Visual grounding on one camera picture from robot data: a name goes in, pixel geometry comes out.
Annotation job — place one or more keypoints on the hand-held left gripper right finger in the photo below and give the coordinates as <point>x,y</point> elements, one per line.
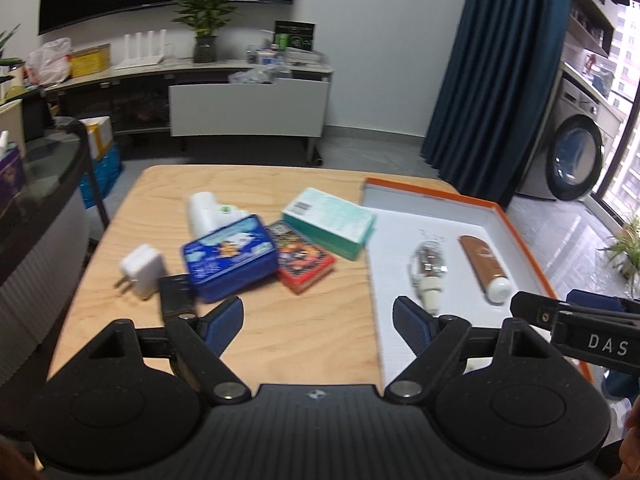
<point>412,325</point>

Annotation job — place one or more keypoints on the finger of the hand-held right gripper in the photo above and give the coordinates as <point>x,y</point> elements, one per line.
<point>605,301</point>
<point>595,337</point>

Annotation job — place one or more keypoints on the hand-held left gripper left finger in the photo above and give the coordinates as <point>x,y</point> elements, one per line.
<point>225,325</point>

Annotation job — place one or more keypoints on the clear liquid refill bottle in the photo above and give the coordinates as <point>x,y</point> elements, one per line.
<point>427,265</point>

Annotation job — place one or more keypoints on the orange white box tray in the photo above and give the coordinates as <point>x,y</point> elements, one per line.
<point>395,240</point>

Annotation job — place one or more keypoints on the brown tube white cap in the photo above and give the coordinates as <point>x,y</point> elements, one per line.
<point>482,260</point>

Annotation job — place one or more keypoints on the white repellent heater green logo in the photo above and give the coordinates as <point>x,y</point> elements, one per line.
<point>205,212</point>

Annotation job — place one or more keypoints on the green white bandage box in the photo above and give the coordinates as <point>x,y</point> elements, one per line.
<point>332,222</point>

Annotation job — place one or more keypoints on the spider plant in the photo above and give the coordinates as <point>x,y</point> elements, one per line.
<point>625,250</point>

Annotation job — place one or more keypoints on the black power adapter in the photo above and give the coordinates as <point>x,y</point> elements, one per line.
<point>175,295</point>

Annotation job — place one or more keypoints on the blue cartoon tin case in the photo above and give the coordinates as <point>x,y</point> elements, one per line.
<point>230,260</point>

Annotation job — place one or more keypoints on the white power adapter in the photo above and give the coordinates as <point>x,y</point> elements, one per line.
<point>142,270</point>

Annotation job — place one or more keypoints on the red card box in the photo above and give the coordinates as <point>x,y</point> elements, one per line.
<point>302,260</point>

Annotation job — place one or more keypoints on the silver washing machine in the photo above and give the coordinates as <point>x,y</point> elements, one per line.
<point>575,150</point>

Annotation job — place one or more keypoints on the blue plastic bag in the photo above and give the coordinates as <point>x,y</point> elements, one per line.
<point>102,177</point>

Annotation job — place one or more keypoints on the black glass-top grey cabinet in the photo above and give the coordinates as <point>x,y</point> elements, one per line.
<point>45,220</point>

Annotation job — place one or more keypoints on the low white console cabinet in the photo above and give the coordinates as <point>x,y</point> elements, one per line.
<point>245,110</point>

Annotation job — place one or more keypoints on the white foam box yellow tape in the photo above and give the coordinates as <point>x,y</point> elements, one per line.
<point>97,135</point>

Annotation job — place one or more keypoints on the dark blue curtain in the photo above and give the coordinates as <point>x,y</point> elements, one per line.
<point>490,85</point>

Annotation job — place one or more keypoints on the clear plastic bag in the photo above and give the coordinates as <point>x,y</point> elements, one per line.
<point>252,76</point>

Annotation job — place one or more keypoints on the white router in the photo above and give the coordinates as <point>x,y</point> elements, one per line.
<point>140,57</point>

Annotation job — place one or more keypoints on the black green box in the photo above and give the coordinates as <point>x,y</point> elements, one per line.
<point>295,36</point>

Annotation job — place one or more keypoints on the yellow tin box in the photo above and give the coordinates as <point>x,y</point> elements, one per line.
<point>90,60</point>

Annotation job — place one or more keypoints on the potted plant glass vase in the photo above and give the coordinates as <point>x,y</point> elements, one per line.
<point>206,20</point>

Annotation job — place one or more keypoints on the white plastic bag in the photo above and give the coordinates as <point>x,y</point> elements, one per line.
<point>47,62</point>

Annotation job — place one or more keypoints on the leafy green houseplant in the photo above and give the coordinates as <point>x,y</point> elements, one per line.
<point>7,45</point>

